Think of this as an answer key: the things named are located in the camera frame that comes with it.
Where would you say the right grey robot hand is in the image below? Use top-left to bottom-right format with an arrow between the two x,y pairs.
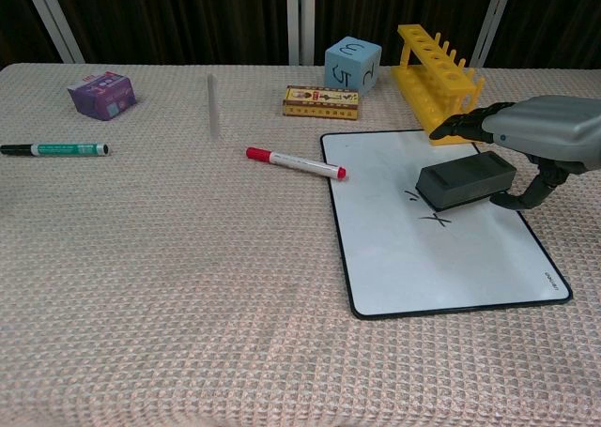
428,95 -> 601,212

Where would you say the dark grey whiteboard eraser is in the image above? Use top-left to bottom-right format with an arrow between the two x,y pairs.
415,150 -> 518,212

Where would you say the red marker pen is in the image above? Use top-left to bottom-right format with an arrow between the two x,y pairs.
245,146 -> 348,182

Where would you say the yellow test tube rack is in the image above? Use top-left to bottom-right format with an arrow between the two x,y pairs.
390,23 -> 485,146

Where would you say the light blue foam cube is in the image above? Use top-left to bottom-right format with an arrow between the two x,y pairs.
324,36 -> 382,98

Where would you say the yellow printed card box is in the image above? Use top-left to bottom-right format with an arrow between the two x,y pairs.
282,84 -> 363,121

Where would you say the dark curtain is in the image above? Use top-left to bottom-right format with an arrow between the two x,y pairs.
0,0 -> 601,70

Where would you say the beige waffle tablecloth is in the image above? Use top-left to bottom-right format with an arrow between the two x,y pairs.
0,62 -> 601,427

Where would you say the purple printed box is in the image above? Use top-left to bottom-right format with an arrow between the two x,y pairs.
66,69 -> 138,122

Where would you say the green and black marker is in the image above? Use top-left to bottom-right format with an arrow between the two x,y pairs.
0,142 -> 112,158

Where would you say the white metal frame post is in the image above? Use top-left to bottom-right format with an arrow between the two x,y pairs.
19,0 -> 86,65
469,0 -> 517,69
285,0 -> 316,67

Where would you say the white whiteboard with black frame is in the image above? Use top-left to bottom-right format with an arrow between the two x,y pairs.
319,129 -> 574,321

